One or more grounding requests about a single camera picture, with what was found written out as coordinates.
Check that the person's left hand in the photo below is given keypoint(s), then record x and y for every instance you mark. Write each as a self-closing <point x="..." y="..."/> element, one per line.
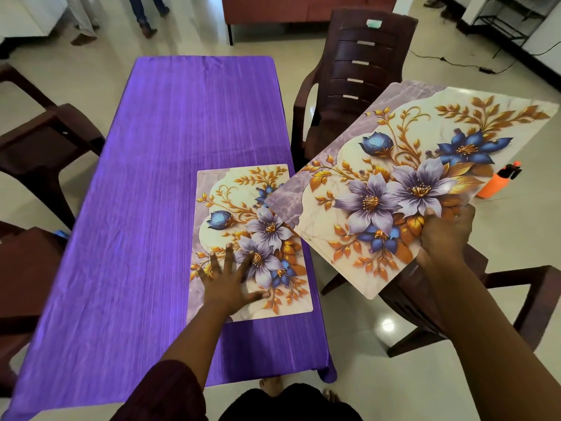
<point x="225" y="291"/>

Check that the person's right hand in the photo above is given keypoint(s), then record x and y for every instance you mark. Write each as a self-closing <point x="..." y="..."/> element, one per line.
<point x="445" y="238"/>

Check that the person's left thumb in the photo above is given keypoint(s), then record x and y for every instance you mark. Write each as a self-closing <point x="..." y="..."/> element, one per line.
<point x="258" y="297"/>

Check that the person's left middle finger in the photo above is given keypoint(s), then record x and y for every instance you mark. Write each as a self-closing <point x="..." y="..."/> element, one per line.
<point x="229" y="258"/>

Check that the person's right thumb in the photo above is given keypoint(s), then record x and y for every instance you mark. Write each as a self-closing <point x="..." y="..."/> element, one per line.
<point x="428" y="221"/>

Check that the person's left little finger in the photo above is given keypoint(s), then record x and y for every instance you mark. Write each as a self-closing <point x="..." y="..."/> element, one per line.
<point x="203" y="276"/>

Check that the floral placemat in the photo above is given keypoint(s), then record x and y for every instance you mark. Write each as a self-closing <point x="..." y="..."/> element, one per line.
<point x="350" y="192"/>
<point x="228" y="201"/>

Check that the person's right forearm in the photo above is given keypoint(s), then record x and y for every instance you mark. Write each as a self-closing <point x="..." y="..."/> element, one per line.
<point x="495" y="346"/>

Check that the person's left forearm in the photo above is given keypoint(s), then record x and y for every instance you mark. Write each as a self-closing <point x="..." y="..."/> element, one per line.
<point x="201" y="341"/>

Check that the orange spray bottle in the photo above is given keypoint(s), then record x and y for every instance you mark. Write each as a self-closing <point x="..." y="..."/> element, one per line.
<point x="493" y="184"/>

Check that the person's left foot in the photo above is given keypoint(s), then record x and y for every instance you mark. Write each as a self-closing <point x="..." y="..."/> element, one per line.
<point x="271" y="385"/>

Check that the person's foot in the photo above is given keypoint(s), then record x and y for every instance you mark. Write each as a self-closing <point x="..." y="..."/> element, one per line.
<point x="331" y="395"/>
<point x="271" y="385"/>

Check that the person's black trousers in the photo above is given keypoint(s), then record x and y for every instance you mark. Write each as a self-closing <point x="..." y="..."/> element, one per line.
<point x="289" y="407"/>

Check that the purple tablecloth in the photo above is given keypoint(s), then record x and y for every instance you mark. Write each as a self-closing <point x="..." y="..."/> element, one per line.
<point x="153" y="170"/>

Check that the person's right foot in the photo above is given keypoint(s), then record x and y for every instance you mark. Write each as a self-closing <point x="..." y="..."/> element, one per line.
<point x="331" y="395"/>

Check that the person's maroon sleeve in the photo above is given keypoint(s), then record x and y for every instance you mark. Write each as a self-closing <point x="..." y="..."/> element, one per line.
<point x="166" y="398"/>

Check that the brown plastic chair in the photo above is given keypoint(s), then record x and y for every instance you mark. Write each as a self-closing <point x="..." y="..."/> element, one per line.
<point x="363" y="74"/>
<point x="539" y="293"/>
<point x="44" y="140"/>
<point x="26" y="276"/>

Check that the small blue object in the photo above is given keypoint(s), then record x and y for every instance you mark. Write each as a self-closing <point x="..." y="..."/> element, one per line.
<point x="61" y="234"/>

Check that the black metal rack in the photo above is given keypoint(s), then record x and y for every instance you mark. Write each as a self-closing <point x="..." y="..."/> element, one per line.
<point x="504" y="21"/>

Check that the dark shoes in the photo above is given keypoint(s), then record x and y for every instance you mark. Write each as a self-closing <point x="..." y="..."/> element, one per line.
<point x="433" y="1"/>

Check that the maroon sofa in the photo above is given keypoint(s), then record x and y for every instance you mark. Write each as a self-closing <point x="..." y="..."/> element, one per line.
<point x="307" y="8"/>

